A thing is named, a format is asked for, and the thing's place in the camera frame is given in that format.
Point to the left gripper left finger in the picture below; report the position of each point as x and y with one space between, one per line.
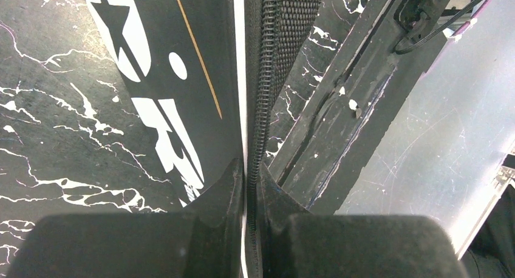
133 244

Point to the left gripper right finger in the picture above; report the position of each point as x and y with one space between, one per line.
297 243

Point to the black racket bag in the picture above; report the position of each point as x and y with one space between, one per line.
203 76

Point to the aluminium rail frame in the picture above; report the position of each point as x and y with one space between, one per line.
503 178

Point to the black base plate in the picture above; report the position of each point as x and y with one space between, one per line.
354 72

